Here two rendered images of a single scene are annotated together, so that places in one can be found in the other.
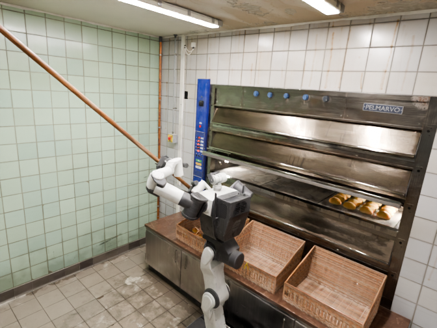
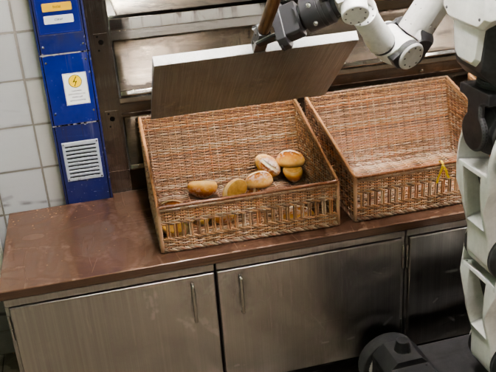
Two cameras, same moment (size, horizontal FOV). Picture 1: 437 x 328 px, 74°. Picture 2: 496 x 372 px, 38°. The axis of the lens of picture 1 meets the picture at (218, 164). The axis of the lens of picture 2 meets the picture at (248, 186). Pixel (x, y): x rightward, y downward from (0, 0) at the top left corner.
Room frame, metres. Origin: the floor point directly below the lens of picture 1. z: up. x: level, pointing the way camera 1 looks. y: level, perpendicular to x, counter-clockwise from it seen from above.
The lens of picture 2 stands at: (1.28, 1.69, 1.63)
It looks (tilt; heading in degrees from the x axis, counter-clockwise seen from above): 24 degrees down; 307
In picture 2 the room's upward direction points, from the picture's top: 4 degrees counter-clockwise
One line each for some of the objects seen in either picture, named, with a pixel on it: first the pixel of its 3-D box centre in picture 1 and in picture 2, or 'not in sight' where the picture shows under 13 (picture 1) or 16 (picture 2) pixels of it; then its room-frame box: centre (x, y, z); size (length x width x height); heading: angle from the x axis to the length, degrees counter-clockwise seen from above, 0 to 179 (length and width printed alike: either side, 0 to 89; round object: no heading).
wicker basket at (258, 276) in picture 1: (261, 252); (404, 142); (2.23, -0.43, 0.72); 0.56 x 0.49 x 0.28; 50
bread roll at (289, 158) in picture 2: not in sight; (290, 157); (2.56, -0.23, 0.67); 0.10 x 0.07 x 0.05; 19
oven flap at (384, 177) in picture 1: (288, 155); not in sight; (2.44, -0.60, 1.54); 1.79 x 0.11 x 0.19; 49
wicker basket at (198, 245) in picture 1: (212, 228); (234, 168); (2.61, 0.02, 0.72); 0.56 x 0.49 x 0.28; 48
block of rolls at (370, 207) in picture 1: (367, 200); not in sight; (2.39, -1.32, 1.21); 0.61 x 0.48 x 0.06; 139
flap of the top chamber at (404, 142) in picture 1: (292, 125); not in sight; (2.44, -0.60, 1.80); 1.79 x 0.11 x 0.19; 49
